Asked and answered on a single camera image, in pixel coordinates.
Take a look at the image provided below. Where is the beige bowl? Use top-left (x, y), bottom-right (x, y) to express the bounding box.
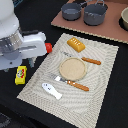
top-left (121, 7), bottom-right (128, 30)

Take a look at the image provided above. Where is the round beige plate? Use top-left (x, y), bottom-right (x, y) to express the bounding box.
top-left (59, 57), bottom-right (87, 81)

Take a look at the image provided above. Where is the knife with orange handle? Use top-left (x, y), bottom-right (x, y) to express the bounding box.
top-left (61, 51), bottom-right (101, 65)

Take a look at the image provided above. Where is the white ghost-shaped toy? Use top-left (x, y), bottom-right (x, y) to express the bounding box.
top-left (42, 83), bottom-right (62, 100)

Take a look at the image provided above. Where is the red toy tomato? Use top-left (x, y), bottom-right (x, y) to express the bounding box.
top-left (45, 43), bottom-right (52, 53)

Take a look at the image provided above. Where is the orange bread loaf toy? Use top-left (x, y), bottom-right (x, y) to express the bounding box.
top-left (67, 37), bottom-right (85, 52)

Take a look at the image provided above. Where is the small dark grey pot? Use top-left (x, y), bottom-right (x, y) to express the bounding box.
top-left (61, 2), bottom-right (87, 21)

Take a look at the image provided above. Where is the fork with orange handle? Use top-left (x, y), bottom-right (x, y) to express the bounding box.
top-left (49, 73), bottom-right (89, 91)

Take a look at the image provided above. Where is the beige woven placemat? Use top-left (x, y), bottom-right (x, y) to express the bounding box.
top-left (18, 33), bottom-right (118, 128)

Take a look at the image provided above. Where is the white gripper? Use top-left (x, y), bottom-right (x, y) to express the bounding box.
top-left (0, 32), bottom-right (47, 70)

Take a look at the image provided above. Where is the yellow butter box toy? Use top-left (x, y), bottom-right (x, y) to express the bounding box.
top-left (15, 66), bottom-right (27, 85)

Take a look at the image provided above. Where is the large dark grey pot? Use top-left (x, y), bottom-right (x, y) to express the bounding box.
top-left (83, 2), bottom-right (106, 26)

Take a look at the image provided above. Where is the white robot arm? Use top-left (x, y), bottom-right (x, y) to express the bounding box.
top-left (0, 0), bottom-right (47, 70)

